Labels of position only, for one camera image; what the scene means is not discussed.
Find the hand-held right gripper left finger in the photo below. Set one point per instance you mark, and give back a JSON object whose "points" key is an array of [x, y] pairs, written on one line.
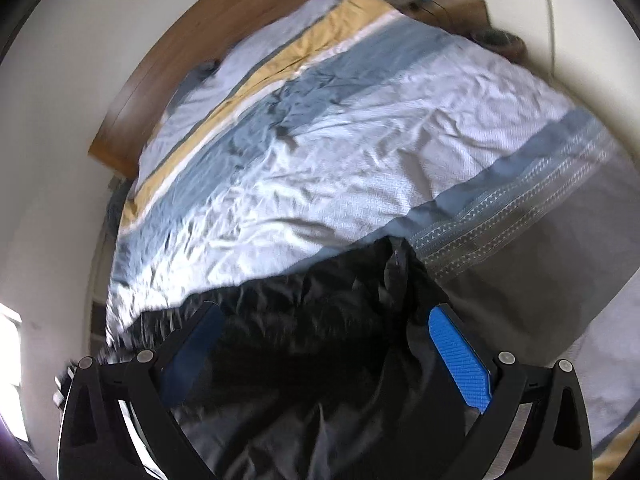
{"points": [[192, 355]]}

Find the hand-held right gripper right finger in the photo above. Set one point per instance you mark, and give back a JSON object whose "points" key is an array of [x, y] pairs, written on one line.
{"points": [[457, 355]]}

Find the black puffer coat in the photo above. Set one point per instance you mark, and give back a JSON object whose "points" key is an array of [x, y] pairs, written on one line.
{"points": [[300, 335]]}

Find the window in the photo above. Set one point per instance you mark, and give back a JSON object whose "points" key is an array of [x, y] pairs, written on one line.
{"points": [[10, 370]]}

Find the striped duvet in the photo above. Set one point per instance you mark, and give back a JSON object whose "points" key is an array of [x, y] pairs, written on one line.
{"points": [[350, 160]]}

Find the wooden bed headboard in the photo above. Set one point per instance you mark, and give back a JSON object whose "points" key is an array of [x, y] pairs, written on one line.
{"points": [[150, 95]]}

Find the grey blue pillow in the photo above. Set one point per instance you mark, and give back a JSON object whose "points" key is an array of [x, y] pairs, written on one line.
{"points": [[197, 76]]}

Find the pale lavender pillow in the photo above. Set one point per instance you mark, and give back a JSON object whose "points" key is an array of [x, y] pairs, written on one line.
{"points": [[280, 45]]}

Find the wooden nightstand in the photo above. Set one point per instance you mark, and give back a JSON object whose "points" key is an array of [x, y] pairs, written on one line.
{"points": [[465, 10]]}

